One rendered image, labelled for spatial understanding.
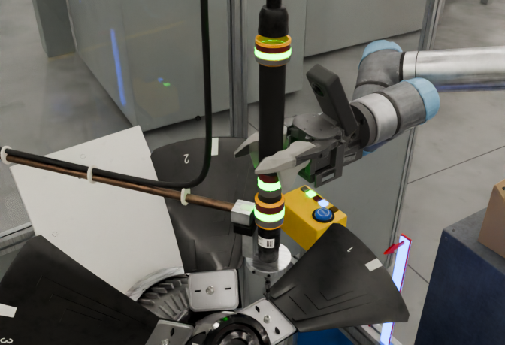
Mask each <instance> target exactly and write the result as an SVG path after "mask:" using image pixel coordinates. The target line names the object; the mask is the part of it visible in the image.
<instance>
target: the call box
mask: <svg viewBox="0 0 505 345"><path fill-rule="evenodd" d="M304 186H306V187H308V186H307V185H304ZM302 187H303V186H302ZM308 188H309V189H310V191H311V190H312V189H311V188H310V187H308ZM312 191H313V190H312ZM313 192H314V191H313ZM315 193H316V192H315ZM316 195H318V196H320V197H321V198H322V200H325V199H324V198H323V197H322V196H321V195H319V194H318V193H316ZM316 195H314V196H316ZM314 196H313V197H314ZM284 197H285V208H284V221H283V224H282V225H281V229H282V230H283V231H284V232H285V233H286V234H287V235H288V236H290V237H291V238H292V239H293V240H294V241H296V242H297V243H298V244H299V245H300V246H302V247H303V248H304V249H305V250H306V251H308V250H309V249H310V248H311V247H312V245H313V244H314V243H315V242H316V241H317V240H318V239H319V238H320V237H321V236H322V234H323V233H324V232H325V231H326V230H327V229H328V227H329V226H330V225H331V224H332V223H333V222H334V223H340V224H341V225H343V226H345V227H346V221H347V215H346V214H345V213H343V212H342V211H340V210H339V211H338V212H336V213H332V214H331V218H330V219H329V220H326V221H322V220H319V219H317V218H316V217H315V211H316V210H317V209H319V208H322V207H323V206H321V205H320V204H319V201H318V202H316V201H314V200H313V197H310V196H308V195H307V192H302V191H301V187H299V188H297V189H295V190H293V191H291V192H288V193H286V194H284ZM322 200H321V201H322ZM325 201H327V200H325ZM327 202H328V201H327ZM324 207H325V208H327V209H329V208H330V207H333V204H331V203H330V202H328V205H326V206H324Z"/></svg>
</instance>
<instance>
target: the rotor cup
mask: <svg viewBox="0 0 505 345"><path fill-rule="evenodd" d="M224 311H228V312H233V313H222V312H224ZM175 320H177V321H181V322H189V323H193V324H196V327H195V328H194V331H193V333H192V335H191V336H190V338H189V339H188V340H187V342H186V344H185V345H192V343H196V344H198V345H271V341H270V338H269V336H268V333H267V332H266V330H265V328H264V327H263V325H262V324H261V323H260V322H259V321H258V320H256V319H255V318H253V317H252V316H250V315H247V314H245V313H236V312H235V311H234V310H210V311H198V312H194V311H192V310H191V309H190V307H188V308H186V309H185V310H184V311H183V312H182V313H181V314H180V315H179V316H178V317H177V318H176V319H175Z"/></svg>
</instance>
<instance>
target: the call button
mask: <svg viewBox="0 0 505 345"><path fill-rule="evenodd" d="M331 214H332V212H331V211H330V210H329V209H327V208H325V207H322V208H319V209H317V210H316V211H315V217H316V218H317V219H319V220H322V221H326V220H329V219H330V218H331Z"/></svg>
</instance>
